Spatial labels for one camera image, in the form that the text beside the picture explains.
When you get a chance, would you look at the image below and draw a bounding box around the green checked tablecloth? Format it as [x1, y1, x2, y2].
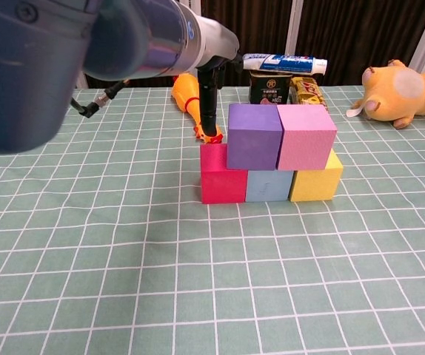
[0, 85, 425, 355]

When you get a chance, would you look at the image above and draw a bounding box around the dark luncheon meat tin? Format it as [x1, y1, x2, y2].
[248, 70, 294, 107]

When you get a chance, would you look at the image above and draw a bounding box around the gold snack package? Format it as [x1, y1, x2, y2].
[289, 76, 328, 111]

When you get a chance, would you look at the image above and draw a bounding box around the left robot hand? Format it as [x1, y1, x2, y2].
[195, 15, 245, 138]

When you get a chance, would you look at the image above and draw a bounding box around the white blue toothpaste tube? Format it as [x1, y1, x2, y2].
[241, 53, 329, 76]

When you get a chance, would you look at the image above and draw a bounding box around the yellow rubber chicken toy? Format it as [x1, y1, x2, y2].
[170, 72, 224, 145]

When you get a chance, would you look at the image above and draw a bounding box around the yellow foam cube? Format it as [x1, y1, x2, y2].
[288, 148, 344, 203]

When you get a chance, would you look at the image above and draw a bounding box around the pink foam cube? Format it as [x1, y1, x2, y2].
[275, 104, 338, 171]

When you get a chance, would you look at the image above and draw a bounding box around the light blue foam cube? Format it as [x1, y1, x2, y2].
[244, 169, 295, 203]

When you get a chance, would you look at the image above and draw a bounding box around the purple foam cube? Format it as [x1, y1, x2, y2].
[226, 103, 284, 171]

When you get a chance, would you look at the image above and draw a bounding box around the yellow plush animal toy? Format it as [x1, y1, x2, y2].
[346, 58, 425, 129]

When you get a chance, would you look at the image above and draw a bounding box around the red foam cube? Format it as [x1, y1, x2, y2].
[200, 142, 249, 205]

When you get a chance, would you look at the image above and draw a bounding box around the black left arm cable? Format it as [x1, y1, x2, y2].
[70, 78, 130, 119]

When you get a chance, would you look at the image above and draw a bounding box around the dark brown curtain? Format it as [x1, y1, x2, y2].
[75, 0, 425, 89]

